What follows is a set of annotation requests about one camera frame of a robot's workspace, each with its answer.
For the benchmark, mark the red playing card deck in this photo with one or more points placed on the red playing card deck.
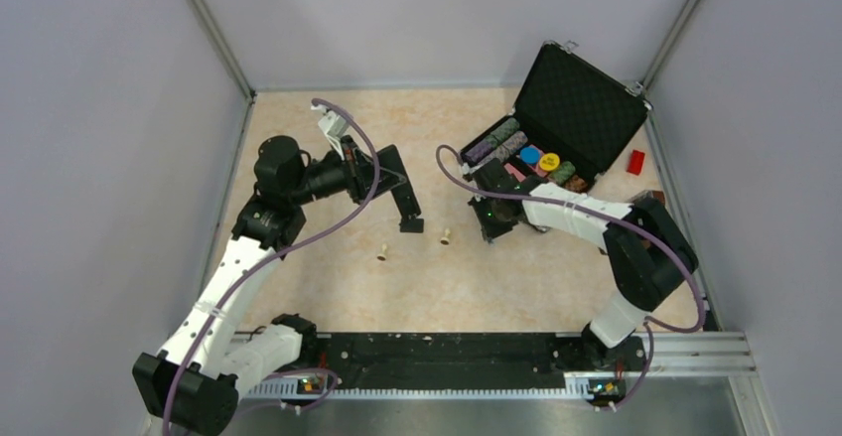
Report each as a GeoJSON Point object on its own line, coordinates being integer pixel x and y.
{"type": "Point", "coordinates": [514, 172]}

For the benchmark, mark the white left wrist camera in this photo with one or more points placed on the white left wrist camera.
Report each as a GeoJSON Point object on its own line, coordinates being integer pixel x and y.
{"type": "Point", "coordinates": [332, 125]}

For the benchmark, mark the black remote battery cover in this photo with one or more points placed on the black remote battery cover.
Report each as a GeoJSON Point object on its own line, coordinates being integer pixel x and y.
{"type": "Point", "coordinates": [412, 225]}

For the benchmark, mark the red toy brick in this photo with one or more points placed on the red toy brick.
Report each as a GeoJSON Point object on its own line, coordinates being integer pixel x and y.
{"type": "Point", "coordinates": [636, 162]}

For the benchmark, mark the black remote control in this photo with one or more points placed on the black remote control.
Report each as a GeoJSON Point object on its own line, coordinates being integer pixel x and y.
{"type": "Point", "coordinates": [403, 194]}

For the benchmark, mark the green chip stack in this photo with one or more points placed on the green chip stack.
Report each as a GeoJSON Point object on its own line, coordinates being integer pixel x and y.
{"type": "Point", "coordinates": [563, 173]}

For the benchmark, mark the blue round chip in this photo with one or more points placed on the blue round chip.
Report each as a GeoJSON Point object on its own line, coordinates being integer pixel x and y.
{"type": "Point", "coordinates": [530, 155]}

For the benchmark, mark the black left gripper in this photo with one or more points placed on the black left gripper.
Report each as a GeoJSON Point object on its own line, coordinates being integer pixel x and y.
{"type": "Point", "coordinates": [359, 170]}

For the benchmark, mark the yellow big blind chip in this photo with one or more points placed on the yellow big blind chip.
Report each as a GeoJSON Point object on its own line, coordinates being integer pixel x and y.
{"type": "Point", "coordinates": [549, 162]}

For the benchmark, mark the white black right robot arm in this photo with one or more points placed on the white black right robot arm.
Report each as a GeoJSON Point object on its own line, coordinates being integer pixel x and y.
{"type": "Point", "coordinates": [649, 255]}

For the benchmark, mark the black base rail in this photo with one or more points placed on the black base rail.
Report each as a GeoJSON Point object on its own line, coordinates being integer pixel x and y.
{"type": "Point", "coordinates": [492, 366]}

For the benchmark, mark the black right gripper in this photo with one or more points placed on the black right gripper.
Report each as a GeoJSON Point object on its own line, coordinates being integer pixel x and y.
{"type": "Point", "coordinates": [491, 230]}

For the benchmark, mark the black poker chip case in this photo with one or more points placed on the black poker chip case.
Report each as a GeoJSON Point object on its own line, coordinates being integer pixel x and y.
{"type": "Point", "coordinates": [569, 107]}

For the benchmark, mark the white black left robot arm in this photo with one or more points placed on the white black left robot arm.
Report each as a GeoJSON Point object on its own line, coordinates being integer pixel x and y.
{"type": "Point", "coordinates": [196, 380]}

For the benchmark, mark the orange black chip stack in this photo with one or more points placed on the orange black chip stack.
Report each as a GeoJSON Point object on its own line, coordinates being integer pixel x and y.
{"type": "Point", "coordinates": [576, 184]}

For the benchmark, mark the brown metronome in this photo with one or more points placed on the brown metronome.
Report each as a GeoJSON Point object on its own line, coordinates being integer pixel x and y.
{"type": "Point", "coordinates": [657, 195]}

